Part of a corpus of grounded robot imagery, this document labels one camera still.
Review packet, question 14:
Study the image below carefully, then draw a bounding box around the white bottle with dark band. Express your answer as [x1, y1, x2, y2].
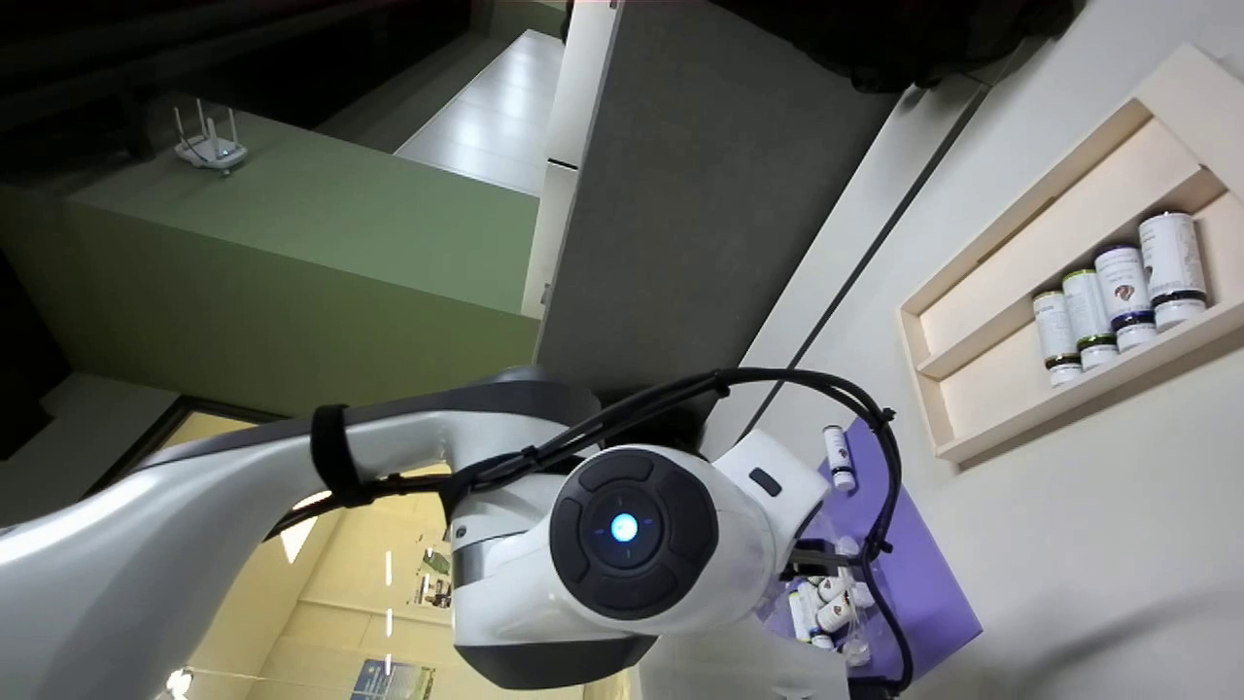
[1031, 289, 1084, 389]
[1060, 268, 1120, 372]
[1138, 211, 1210, 333]
[1093, 245, 1158, 354]

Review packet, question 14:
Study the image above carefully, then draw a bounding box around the small white bottle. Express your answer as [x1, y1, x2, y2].
[823, 424, 857, 493]

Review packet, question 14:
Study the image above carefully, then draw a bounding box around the heap of small white bottles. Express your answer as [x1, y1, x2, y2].
[786, 574, 858, 650]

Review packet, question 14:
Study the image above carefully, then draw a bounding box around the white router with antennas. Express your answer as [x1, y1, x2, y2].
[173, 97, 249, 177]

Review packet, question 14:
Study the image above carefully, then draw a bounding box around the purple mat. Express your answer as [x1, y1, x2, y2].
[764, 417, 984, 683]

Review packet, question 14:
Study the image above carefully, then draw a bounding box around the cream wall shelf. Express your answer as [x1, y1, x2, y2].
[898, 43, 1244, 469]

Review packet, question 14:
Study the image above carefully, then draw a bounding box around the clear plastic container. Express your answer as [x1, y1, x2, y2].
[776, 533, 878, 672]

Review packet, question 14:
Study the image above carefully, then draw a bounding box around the blue poster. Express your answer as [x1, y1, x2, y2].
[349, 658, 436, 700]

